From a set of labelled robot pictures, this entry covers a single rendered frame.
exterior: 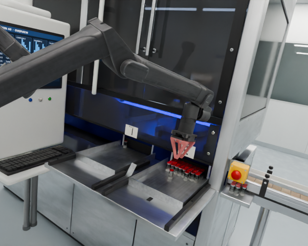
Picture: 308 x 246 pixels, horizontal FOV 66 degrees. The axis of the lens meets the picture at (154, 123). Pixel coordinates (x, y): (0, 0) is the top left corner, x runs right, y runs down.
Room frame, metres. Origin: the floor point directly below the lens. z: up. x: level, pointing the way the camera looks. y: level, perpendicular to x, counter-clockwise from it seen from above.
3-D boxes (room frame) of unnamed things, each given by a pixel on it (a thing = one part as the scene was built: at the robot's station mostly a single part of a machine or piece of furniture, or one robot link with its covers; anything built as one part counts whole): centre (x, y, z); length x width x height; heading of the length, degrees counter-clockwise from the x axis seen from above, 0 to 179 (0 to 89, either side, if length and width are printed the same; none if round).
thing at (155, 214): (1.03, 0.05, 0.87); 0.70 x 0.48 x 0.02; 59
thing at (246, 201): (1.00, -0.44, 0.87); 0.14 x 0.13 x 0.02; 149
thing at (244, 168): (0.97, -0.40, 1.00); 0.08 x 0.07 x 0.07; 149
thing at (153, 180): (1.00, -0.13, 0.90); 0.34 x 0.26 x 0.04; 149
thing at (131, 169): (0.95, 0.10, 0.91); 0.14 x 0.03 x 0.06; 148
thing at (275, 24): (1.41, -0.58, 1.51); 0.85 x 0.01 x 0.59; 149
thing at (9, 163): (1.17, 0.59, 0.82); 0.40 x 0.14 x 0.02; 153
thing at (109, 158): (1.17, 0.16, 0.90); 0.34 x 0.26 x 0.04; 149
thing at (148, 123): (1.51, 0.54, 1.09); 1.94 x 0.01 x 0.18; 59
